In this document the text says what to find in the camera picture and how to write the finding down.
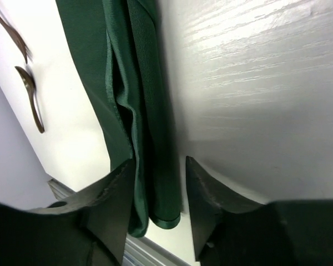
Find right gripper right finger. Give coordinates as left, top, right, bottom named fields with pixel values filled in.
left=185, top=157, right=333, bottom=265

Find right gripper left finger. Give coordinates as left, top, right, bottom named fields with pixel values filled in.
left=0, top=160, right=135, bottom=265

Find dark green cloth napkin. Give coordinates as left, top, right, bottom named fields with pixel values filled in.
left=56, top=1, right=181, bottom=237

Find brown wooden fork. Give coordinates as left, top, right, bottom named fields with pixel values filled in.
left=0, top=16, right=29, bottom=64

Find brown wooden spoon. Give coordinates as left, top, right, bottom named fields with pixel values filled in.
left=14, top=66, right=45, bottom=134

